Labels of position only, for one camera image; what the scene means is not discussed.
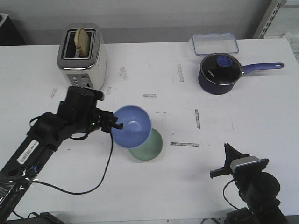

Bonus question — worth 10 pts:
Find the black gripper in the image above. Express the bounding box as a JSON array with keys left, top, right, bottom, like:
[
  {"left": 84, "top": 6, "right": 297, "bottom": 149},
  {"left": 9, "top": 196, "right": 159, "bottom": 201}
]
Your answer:
[
  {"left": 210, "top": 143, "right": 269, "bottom": 184},
  {"left": 57, "top": 86, "right": 123, "bottom": 133}
]

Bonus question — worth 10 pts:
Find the blue bowl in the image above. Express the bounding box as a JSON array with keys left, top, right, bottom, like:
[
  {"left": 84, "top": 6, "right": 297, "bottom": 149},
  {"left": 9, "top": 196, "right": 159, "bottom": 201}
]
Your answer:
[{"left": 112, "top": 105, "right": 152, "bottom": 149}]

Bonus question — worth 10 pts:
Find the green bowl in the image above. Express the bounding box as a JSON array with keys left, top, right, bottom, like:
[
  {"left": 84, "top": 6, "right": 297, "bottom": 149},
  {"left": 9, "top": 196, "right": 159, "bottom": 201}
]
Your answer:
[{"left": 129, "top": 128, "right": 163, "bottom": 161}]

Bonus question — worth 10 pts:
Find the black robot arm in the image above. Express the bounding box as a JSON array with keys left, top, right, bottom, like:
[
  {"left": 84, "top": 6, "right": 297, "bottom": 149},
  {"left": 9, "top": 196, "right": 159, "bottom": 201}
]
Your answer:
[
  {"left": 0, "top": 86, "right": 123, "bottom": 224},
  {"left": 210, "top": 143, "right": 289, "bottom": 224}
]

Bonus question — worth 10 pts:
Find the blue saucepan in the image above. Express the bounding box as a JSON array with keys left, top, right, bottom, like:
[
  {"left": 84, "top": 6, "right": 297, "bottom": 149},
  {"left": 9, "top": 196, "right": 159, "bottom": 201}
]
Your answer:
[{"left": 198, "top": 62, "right": 285, "bottom": 95}]

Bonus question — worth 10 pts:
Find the white chrome toaster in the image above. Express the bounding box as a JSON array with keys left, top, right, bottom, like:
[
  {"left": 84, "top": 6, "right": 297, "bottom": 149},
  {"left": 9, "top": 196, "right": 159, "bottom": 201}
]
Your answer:
[{"left": 57, "top": 23, "right": 107, "bottom": 90}]

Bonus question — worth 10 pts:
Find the glass pot lid blue knob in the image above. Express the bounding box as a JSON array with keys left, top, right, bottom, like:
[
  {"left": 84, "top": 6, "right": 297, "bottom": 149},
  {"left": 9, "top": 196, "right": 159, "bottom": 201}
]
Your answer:
[{"left": 200, "top": 53, "right": 242, "bottom": 85}]

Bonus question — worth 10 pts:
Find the bread slice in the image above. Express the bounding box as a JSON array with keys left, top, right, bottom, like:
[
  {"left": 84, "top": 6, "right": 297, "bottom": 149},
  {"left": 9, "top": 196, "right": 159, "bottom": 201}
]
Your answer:
[{"left": 74, "top": 28, "right": 90, "bottom": 58}]

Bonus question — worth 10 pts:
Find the clear plastic food container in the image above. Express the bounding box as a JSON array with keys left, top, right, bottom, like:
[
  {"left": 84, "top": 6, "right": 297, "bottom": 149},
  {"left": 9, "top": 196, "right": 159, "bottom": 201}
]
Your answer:
[{"left": 189, "top": 33, "right": 239, "bottom": 56}]

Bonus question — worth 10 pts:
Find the black object at left edge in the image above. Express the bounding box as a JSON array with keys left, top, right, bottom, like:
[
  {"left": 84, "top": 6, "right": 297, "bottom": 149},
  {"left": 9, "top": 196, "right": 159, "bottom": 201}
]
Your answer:
[{"left": 0, "top": 13, "right": 26, "bottom": 46}]

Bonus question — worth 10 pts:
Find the grey metal shelf upright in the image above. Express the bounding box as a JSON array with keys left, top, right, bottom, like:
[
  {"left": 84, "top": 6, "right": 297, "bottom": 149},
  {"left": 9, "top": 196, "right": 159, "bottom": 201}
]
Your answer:
[{"left": 252, "top": 0, "right": 286, "bottom": 39}]

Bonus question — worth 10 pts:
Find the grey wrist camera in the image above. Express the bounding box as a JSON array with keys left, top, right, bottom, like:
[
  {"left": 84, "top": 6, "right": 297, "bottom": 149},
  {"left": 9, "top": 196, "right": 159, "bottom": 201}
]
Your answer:
[{"left": 230, "top": 156, "right": 262, "bottom": 173}]

